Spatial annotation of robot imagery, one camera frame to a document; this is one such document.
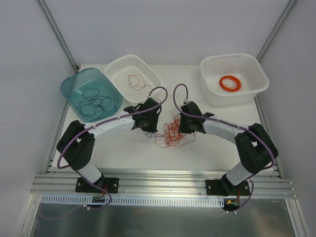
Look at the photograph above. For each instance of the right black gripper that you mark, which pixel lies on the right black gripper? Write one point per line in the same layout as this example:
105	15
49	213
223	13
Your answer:
186	125

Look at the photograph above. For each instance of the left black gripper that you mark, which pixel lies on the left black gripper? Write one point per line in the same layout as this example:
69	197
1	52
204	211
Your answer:
150	122

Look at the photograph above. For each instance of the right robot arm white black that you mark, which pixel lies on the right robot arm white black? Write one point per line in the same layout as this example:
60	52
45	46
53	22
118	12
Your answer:
254	146

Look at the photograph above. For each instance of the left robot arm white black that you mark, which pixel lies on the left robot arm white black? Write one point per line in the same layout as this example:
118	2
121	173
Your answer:
77	143

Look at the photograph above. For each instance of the white perforated plastic basket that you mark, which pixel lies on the white perforated plastic basket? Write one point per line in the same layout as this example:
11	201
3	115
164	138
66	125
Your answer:
133	78

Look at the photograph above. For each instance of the teal transparent plastic bin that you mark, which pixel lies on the teal transparent plastic bin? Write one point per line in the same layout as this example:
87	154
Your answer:
91	95

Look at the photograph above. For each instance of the white deep plastic tub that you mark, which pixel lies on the white deep plastic tub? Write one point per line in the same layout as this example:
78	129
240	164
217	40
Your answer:
231	79

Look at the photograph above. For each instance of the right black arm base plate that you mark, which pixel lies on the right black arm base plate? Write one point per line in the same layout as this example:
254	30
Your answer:
216	188

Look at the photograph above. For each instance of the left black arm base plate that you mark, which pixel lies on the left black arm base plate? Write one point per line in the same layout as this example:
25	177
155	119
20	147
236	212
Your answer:
111	185

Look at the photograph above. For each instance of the white slotted cable duct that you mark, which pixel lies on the white slotted cable duct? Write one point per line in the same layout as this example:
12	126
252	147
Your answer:
132	200

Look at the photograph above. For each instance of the aluminium mounting rail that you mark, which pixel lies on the aluminium mounting rail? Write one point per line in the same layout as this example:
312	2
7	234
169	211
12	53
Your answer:
168	183

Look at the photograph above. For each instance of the left aluminium frame post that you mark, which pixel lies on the left aluminium frame post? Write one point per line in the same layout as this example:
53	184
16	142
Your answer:
50	19

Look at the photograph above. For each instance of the aluminium frame post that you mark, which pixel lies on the aluminium frame post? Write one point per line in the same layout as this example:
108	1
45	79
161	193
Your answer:
276	28
50	19

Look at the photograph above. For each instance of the right aluminium frame post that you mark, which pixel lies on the right aluminium frame post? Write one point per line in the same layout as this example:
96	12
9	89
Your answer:
276	28

